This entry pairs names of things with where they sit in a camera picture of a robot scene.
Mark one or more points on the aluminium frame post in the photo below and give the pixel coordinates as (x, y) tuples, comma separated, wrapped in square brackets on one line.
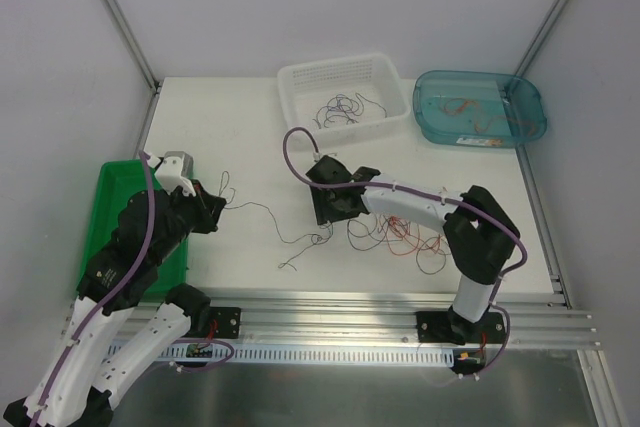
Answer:
[(132, 45), (541, 37)]

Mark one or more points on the teal transparent container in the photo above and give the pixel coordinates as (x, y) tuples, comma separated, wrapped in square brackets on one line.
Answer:
[(478, 109)]

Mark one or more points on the aluminium mounting rail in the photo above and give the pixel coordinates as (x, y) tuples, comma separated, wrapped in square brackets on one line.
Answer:
[(383, 319)]

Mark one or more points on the right aluminium frame post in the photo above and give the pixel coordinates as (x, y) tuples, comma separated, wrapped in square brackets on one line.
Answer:
[(541, 37)]

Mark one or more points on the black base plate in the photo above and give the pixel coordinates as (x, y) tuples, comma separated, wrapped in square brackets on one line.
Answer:
[(439, 326), (223, 323)]

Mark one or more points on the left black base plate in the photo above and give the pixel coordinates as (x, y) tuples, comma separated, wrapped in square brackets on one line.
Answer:
[(223, 323)]

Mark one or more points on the white slotted cable duct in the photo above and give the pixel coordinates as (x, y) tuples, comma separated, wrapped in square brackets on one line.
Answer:
[(190, 352)]

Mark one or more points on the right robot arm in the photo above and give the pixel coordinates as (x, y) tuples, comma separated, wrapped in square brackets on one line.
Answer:
[(480, 235)]

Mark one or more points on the white perforated basket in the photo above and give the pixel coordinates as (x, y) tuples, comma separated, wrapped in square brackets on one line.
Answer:
[(344, 100)]

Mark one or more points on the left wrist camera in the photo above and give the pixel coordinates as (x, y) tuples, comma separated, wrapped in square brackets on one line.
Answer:
[(173, 173)]

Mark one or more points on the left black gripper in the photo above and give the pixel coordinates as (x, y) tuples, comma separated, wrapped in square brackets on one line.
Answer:
[(201, 204)]

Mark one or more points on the left aluminium frame post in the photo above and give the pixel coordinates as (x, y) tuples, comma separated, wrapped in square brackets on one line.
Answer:
[(132, 45)]

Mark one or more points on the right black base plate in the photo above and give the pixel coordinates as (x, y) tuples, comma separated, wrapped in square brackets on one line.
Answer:
[(439, 326)]

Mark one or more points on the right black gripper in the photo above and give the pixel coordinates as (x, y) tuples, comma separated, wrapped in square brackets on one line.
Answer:
[(325, 202)]

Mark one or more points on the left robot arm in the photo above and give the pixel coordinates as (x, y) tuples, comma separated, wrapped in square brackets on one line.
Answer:
[(84, 385)]

